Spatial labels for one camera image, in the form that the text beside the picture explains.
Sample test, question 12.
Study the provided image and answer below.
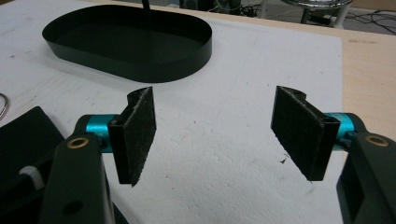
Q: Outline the black case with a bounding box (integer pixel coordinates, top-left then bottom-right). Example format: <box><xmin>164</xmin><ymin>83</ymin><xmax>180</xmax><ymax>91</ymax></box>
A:
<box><xmin>0</xmin><ymin>105</ymin><xmax>67</xmax><ymax>224</ymax></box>

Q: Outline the black floor cable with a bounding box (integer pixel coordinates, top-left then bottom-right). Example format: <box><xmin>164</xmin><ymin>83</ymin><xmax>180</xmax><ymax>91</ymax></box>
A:
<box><xmin>345</xmin><ymin>9</ymin><xmax>396</xmax><ymax>35</ymax></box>

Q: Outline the black oval tray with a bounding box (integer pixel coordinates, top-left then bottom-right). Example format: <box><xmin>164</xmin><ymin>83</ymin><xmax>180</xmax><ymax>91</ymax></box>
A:
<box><xmin>41</xmin><ymin>4</ymin><xmax>213</xmax><ymax>84</ymax></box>

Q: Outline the metal ring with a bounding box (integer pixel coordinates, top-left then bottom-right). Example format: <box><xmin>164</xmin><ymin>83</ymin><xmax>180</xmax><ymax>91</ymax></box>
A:
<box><xmin>0</xmin><ymin>92</ymin><xmax>10</xmax><ymax>121</ymax></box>

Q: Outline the chrome stand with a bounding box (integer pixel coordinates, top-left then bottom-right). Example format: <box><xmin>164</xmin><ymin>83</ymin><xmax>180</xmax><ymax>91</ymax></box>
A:
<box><xmin>279</xmin><ymin>0</ymin><xmax>355</xmax><ymax>30</ymax></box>

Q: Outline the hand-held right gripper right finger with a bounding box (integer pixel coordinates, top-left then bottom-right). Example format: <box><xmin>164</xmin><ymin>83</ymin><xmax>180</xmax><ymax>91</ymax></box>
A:
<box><xmin>270</xmin><ymin>85</ymin><xmax>357</xmax><ymax>182</ymax></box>

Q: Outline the white foam mat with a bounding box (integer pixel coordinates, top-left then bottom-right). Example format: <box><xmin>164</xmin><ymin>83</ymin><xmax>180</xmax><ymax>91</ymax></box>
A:
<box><xmin>0</xmin><ymin>0</ymin><xmax>344</xmax><ymax>224</ymax></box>

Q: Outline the white ribbed cap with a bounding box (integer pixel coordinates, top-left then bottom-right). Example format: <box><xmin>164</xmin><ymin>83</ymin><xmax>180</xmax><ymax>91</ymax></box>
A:
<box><xmin>18</xmin><ymin>165</ymin><xmax>45</xmax><ymax>190</ymax></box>

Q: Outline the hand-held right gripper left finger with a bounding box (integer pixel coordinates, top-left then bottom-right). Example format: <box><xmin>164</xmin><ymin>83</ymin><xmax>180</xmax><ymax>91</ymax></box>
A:
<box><xmin>85</xmin><ymin>86</ymin><xmax>157</xmax><ymax>188</ymax></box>

